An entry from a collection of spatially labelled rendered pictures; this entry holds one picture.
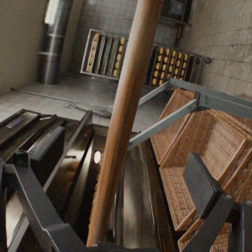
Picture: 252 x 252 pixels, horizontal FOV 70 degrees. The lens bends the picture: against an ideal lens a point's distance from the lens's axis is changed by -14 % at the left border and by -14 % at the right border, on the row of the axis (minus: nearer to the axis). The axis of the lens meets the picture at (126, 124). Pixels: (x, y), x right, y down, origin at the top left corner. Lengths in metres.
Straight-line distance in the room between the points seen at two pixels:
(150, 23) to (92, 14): 5.20
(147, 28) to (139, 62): 0.04
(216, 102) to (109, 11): 4.86
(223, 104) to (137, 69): 0.51
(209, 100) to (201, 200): 0.54
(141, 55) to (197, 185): 0.15
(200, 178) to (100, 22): 5.25
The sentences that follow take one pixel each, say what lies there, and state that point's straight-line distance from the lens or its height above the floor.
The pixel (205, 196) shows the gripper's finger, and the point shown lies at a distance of 0.17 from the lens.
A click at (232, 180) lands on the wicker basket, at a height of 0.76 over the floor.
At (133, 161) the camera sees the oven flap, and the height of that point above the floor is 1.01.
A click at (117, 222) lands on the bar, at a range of 0.39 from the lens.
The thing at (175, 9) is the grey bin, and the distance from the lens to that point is 4.82.
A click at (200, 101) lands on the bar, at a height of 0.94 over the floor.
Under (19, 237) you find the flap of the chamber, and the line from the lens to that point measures 0.64.
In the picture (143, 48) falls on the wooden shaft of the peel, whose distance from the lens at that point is 0.24.
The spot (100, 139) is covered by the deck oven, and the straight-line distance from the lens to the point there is 1.91.
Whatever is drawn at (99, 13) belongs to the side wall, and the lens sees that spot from 5.41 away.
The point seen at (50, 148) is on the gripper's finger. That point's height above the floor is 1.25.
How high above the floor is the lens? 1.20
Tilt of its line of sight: 4 degrees down
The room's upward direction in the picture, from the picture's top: 78 degrees counter-clockwise
